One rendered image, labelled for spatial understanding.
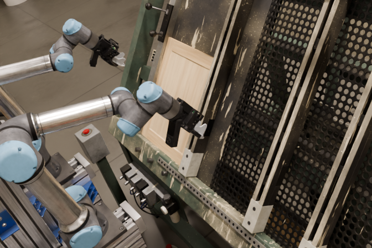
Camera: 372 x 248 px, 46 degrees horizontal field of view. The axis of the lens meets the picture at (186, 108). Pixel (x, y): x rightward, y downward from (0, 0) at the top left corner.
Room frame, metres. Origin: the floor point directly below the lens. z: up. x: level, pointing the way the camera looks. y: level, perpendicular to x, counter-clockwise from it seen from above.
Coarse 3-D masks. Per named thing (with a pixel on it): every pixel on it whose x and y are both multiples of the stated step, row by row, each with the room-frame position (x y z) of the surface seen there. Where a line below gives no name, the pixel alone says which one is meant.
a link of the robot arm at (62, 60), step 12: (60, 48) 1.76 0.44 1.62; (24, 60) 1.72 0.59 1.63; (36, 60) 1.70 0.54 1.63; (48, 60) 1.69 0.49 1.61; (60, 60) 1.66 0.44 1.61; (72, 60) 1.68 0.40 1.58; (0, 72) 1.67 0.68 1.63; (12, 72) 1.67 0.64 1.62; (24, 72) 1.67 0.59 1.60; (36, 72) 1.67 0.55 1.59; (48, 72) 1.68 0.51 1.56; (0, 84) 1.67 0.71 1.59
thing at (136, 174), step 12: (132, 156) 1.93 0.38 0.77; (120, 168) 1.87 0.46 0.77; (132, 168) 1.87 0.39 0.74; (144, 168) 1.81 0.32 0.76; (132, 180) 1.75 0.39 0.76; (144, 180) 1.72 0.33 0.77; (156, 180) 1.71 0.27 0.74; (132, 192) 1.82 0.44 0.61; (144, 192) 1.63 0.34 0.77; (156, 192) 1.63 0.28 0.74; (168, 192) 1.61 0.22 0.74; (168, 204) 1.52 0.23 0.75; (180, 204) 1.51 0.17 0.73; (180, 216) 1.57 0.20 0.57
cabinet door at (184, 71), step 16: (176, 48) 2.02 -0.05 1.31; (192, 48) 1.91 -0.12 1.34; (176, 64) 1.97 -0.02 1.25; (192, 64) 1.87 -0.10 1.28; (208, 64) 1.77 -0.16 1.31; (160, 80) 2.01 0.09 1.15; (176, 80) 1.91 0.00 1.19; (192, 80) 1.81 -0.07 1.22; (176, 96) 1.86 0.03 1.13; (192, 96) 1.76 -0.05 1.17; (144, 128) 1.95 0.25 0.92; (160, 128) 1.85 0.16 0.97; (160, 144) 1.79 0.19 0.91; (176, 160) 1.65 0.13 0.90
